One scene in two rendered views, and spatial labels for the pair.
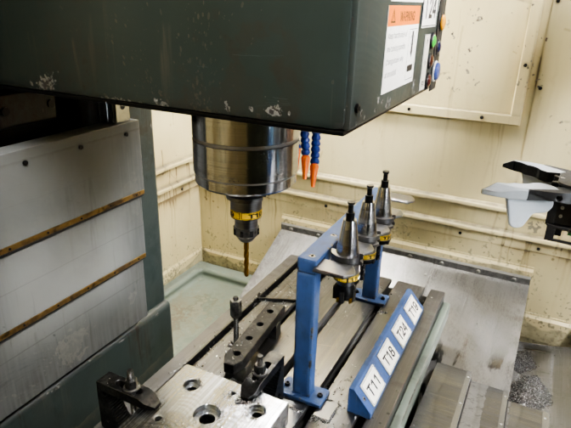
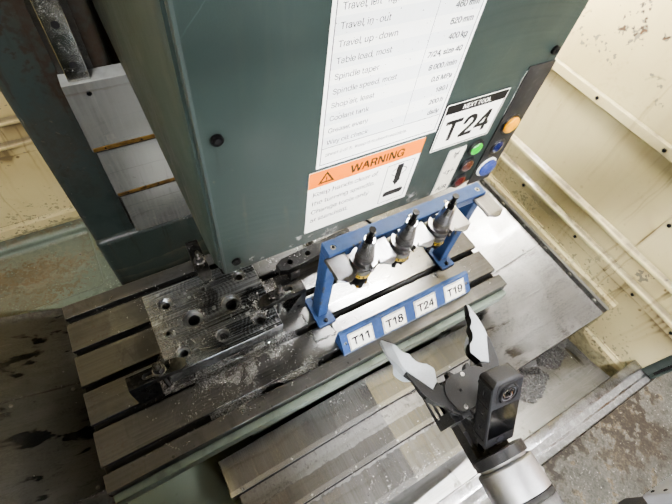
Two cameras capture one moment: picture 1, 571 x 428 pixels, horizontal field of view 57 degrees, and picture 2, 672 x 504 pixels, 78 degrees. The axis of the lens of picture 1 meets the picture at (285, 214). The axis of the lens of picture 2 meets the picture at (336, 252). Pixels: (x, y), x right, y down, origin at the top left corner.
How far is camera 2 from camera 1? 59 cm
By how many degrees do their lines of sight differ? 38
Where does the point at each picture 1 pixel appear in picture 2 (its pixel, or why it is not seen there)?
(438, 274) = (533, 255)
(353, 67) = (219, 242)
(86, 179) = not seen: hidden behind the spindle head
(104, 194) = not seen: hidden behind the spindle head
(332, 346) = (371, 284)
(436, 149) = (600, 152)
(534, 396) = (527, 389)
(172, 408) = (214, 287)
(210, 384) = (248, 281)
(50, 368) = (183, 208)
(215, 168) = not seen: hidden behind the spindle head
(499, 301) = (563, 309)
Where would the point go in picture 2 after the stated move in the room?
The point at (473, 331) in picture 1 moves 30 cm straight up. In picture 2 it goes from (519, 318) to (570, 273)
